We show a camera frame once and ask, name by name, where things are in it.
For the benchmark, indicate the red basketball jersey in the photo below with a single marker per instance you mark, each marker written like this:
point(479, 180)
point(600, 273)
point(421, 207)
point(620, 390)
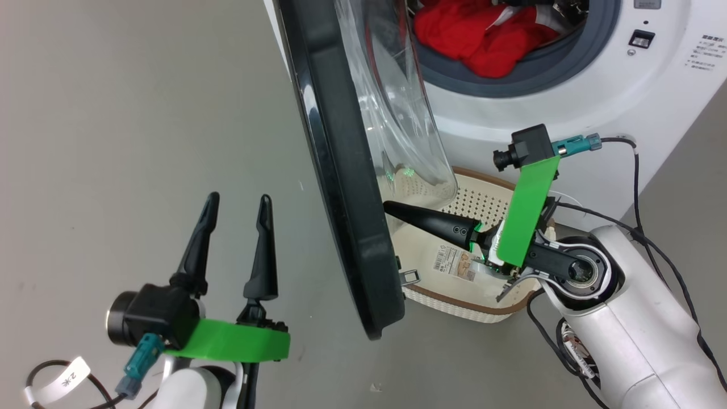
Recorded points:
point(483, 40)

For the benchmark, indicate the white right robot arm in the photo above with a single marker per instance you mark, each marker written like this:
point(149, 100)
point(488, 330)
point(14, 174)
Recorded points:
point(642, 341)

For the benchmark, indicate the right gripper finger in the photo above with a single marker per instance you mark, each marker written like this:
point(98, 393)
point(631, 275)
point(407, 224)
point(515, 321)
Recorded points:
point(437, 224)

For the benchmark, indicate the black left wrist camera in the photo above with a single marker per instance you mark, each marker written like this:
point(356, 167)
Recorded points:
point(153, 312)

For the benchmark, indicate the dark grey washing machine door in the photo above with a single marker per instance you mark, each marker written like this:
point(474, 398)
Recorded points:
point(341, 170)

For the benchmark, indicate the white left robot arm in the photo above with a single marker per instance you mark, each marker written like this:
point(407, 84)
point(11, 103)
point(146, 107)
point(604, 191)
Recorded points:
point(187, 391)

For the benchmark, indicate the barcode sticker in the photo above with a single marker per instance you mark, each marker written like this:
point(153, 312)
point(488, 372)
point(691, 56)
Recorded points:
point(454, 263)

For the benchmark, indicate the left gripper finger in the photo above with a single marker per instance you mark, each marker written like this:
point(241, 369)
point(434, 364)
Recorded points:
point(199, 244)
point(264, 255)

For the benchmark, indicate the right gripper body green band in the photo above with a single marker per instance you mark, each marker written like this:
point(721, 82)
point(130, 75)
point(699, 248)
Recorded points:
point(525, 210)

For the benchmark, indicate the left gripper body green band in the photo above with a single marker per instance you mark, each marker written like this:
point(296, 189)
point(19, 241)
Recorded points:
point(233, 341)

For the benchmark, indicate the white front-load washing machine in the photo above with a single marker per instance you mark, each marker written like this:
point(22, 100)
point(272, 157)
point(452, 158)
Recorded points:
point(568, 119)

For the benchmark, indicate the cream perforated laundry basket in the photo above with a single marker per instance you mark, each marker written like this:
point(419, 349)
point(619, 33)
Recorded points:
point(414, 262)

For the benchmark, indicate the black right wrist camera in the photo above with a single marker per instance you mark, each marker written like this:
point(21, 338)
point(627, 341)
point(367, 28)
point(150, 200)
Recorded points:
point(525, 146)

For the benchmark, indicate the grey rubber door gasket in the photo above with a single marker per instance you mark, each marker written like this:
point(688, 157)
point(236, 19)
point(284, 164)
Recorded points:
point(573, 59)

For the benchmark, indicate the grey warning sticker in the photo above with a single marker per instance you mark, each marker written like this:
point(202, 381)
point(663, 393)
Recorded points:
point(647, 3)

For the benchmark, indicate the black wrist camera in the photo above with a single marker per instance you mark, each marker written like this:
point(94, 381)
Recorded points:
point(153, 312)
point(525, 146)

